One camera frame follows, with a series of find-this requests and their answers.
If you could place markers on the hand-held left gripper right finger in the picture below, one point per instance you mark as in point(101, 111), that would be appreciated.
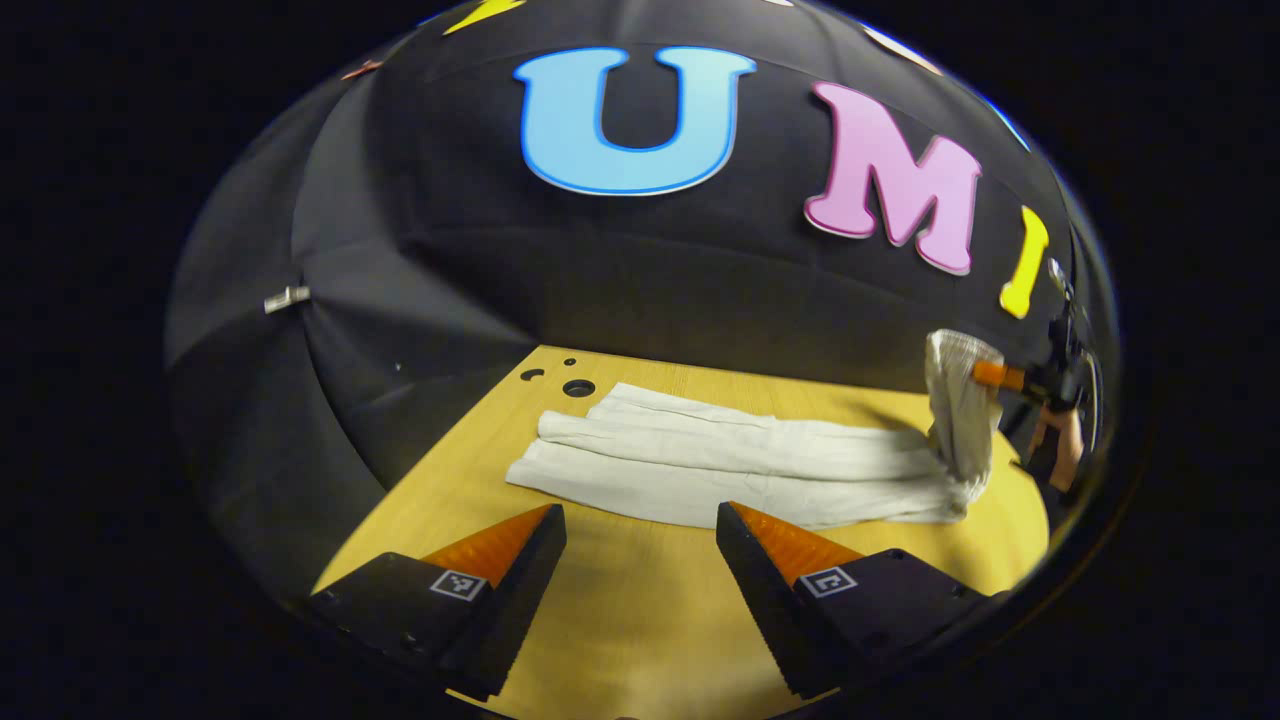
point(760, 600)

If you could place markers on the small metal clip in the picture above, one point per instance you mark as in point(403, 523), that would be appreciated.
point(287, 298)

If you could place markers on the small orange clip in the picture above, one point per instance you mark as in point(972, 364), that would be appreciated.
point(361, 69)

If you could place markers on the white jeans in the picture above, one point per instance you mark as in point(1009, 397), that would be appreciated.
point(750, 470)

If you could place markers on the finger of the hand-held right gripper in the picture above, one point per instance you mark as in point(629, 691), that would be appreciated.
point(998, 376)

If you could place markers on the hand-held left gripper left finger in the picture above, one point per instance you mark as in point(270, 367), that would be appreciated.
point(520, 610)

